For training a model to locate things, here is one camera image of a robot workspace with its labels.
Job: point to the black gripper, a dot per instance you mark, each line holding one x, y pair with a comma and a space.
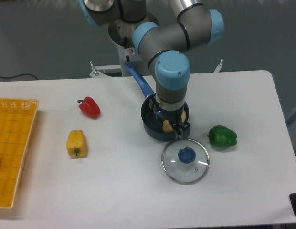
171, 112

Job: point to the glass pot lid blue knob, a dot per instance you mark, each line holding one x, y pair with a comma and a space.
185, 161

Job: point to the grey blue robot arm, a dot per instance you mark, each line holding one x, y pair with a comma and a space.
155, 56

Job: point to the beige bagel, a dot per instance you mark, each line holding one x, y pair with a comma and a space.
166, 127

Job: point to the dark blue saucepan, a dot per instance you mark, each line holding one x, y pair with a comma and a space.
152, 124

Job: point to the green bell pepper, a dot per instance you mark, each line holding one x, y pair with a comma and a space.
221, 136

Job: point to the red bell pepper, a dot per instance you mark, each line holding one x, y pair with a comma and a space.
89, 107

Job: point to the yellow bell pepper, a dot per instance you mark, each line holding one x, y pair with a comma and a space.
77, 144

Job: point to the yellow woven basket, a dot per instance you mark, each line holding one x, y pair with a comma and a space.
17, 117

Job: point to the white mounting bracket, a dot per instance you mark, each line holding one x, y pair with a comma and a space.
105, 71

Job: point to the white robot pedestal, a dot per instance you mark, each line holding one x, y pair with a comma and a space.
121, 34

